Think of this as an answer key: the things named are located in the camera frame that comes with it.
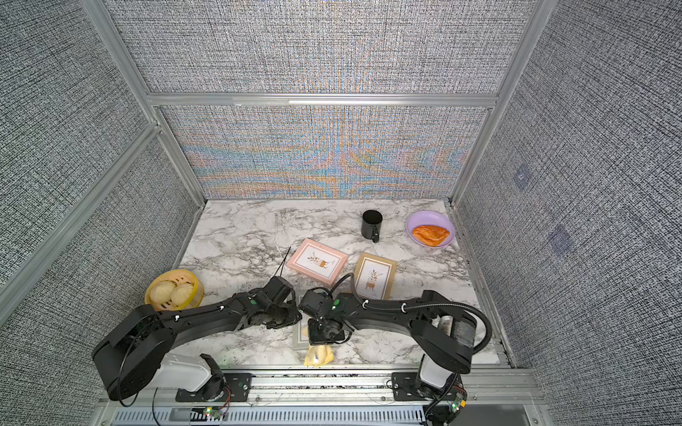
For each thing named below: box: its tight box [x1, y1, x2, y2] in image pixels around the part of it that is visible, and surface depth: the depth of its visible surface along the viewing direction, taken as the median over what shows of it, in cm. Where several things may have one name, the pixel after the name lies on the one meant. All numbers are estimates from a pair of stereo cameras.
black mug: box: [360, 209, 383, 244], surface depth 105 cm
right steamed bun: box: [170, 283, 194, 306], surface depth 87 cm
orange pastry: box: [412, 224, 451, 247], surface depth 106 cm
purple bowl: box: [405, 209, 457, 249], surface depth 108 cm
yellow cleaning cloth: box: [301, 323, 335, 367], surface depth 76 cm
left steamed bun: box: [150, 279, 177, 304], surface depth 87 cm
